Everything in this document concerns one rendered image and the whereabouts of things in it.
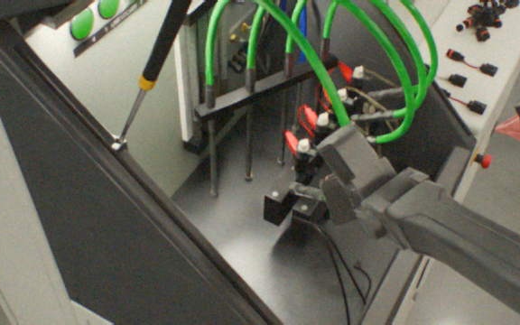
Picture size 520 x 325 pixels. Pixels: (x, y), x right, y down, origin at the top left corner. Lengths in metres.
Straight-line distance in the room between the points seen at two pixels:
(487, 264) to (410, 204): 0.14
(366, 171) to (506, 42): 1.00
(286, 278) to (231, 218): 0.19
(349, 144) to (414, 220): 0.15
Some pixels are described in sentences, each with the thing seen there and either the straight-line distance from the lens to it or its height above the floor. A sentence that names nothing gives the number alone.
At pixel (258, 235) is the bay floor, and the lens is 1.37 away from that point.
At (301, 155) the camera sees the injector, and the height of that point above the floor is 1.09.
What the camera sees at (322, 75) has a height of 1.38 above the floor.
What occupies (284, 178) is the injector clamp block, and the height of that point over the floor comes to 0.98.
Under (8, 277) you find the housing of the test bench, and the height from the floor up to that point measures 0.72.
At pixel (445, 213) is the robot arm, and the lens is 0.65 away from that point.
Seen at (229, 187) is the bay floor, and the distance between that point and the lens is 1.45.
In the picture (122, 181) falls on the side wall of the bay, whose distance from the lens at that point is 0.88.
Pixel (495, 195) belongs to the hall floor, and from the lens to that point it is 2.70.
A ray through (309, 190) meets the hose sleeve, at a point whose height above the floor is 1.14.
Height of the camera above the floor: 1.94
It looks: 49 degrees down
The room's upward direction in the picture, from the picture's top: 3 degrees clockwise
